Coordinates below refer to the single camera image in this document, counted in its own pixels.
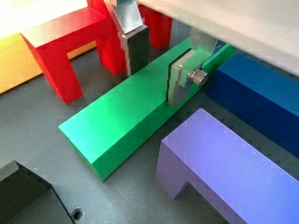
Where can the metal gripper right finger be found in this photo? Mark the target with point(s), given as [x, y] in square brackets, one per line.
[184, 69]

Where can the dark blue long block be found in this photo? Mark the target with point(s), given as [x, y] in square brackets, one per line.
[262, 97]

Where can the black angled bracket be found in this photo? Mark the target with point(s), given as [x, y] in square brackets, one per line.
[28, 199]

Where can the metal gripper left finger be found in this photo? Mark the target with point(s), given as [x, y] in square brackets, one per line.
[132, 32]

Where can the yellow slotted board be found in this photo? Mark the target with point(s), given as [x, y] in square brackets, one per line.
[20, 14]

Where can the red cross-shaped block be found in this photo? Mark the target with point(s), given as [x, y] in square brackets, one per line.
[52, 39]

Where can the purple stepped block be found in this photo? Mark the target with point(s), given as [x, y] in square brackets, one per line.
[248, 189]

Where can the green rectangular block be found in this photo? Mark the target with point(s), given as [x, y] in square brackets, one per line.
[115, 124]

